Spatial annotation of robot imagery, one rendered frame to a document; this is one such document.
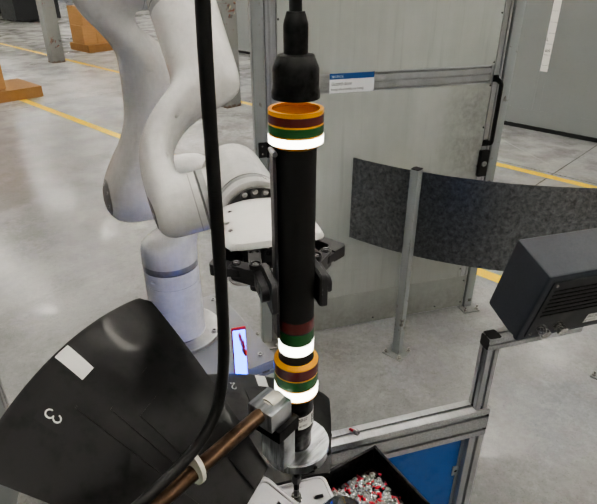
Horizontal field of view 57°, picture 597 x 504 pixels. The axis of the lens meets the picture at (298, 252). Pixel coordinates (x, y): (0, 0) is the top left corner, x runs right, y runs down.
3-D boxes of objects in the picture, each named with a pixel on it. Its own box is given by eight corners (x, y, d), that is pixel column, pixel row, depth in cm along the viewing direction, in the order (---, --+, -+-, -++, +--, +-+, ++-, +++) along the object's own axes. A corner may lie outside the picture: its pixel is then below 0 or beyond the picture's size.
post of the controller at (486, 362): (475, 410, 121) (490, 339, 111) (468, 401, 123) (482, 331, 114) (487, 408, 122) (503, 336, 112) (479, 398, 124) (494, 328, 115)
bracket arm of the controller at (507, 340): (487, 351, 113) (489, 340, 111) (479, 342, 115) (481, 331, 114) (582, 331, 119) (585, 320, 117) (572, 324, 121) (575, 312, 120)
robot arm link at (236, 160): (200, 186, 62) (277, 165, 63) (186, 152, 73) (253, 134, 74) (217, 249, 66) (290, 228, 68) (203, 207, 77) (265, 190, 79)
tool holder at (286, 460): (289, 501, 53) (288, 428, 48) (237, 464, 57) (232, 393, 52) (341, 444, 59) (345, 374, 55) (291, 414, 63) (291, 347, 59)
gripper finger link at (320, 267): (328, 267, 55) (353, 302, 49) (298, 272, 54) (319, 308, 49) (329, 239, 54) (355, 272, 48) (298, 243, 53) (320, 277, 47)
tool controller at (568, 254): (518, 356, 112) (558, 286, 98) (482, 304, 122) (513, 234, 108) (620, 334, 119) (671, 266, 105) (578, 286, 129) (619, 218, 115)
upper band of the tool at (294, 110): (300, 157, 40) (300, 118, 39) (257, 146, 43) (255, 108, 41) (334, 143, 43) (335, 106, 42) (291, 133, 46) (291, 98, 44)
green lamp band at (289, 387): (299, 399, 51) (299, 389, 51) (265, 380, 54) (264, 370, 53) (326, 375, 54) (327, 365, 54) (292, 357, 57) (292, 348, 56)
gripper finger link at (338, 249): (349, 242, 58) (340, 267, 53) (279, 234, 59) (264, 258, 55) (349, 232, 57) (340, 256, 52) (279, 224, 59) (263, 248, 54)
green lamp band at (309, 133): (300, 142, 40) (300, 133, 39) (256, 132, 42) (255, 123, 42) (334, 129, 43) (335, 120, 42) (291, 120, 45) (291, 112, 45)
